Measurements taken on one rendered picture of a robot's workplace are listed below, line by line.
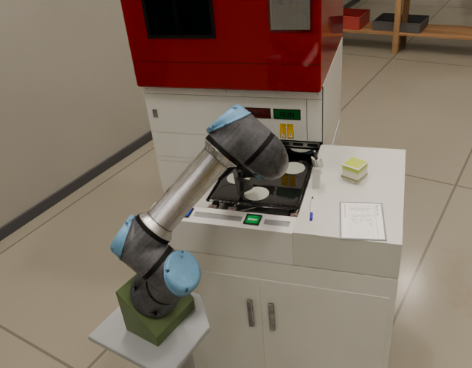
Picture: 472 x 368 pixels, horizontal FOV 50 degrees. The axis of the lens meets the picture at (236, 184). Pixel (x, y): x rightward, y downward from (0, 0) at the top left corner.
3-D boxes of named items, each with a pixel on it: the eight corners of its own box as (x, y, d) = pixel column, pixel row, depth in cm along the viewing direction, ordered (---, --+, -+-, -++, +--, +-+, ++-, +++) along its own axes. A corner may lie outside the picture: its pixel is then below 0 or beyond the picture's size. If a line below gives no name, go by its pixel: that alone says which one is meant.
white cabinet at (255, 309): (212, 287, 286) (193, 163, 243) (387, 314, 259) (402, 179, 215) (168, 382, 235) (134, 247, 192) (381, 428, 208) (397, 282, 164)
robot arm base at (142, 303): (150, 328, 148) (164, 320, 140) (119, 288, 149) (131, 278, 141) (185, 299, 158) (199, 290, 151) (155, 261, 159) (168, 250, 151)
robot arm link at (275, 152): (308, 161, 133) (275, 160, 182) (278, 133, 132) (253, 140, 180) (280, 193, 133) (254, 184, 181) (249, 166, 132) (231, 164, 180)
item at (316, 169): (313, 180, 193) (313, 150, 186) (323, 181, 192) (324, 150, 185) (310, 188, 188) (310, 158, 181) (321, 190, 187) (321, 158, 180)
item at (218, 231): (160, 231, 199) (154, 201, 191) (298, 247, 183) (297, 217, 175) (150, 245, 191) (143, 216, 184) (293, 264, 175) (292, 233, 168)
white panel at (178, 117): (158, 157, 250) (144, 81, 229) (322, 169, 227) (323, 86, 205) (155, 160, 248) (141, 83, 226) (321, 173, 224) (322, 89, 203)
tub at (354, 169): (351, 170, 197) (351, 155, 193) (367, 176, 192) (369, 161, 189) (340, 179, 192) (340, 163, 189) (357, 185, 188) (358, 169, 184)
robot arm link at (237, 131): (142, 286, 135) (277, 134, 131) (99, 250, 133) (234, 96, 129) (147, 273, 147) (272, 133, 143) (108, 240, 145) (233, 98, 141)
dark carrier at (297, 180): (234, 157, 228) (234, 155, 228) (310, 162, 219) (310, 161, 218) (210, 199, 201) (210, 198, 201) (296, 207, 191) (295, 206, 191)
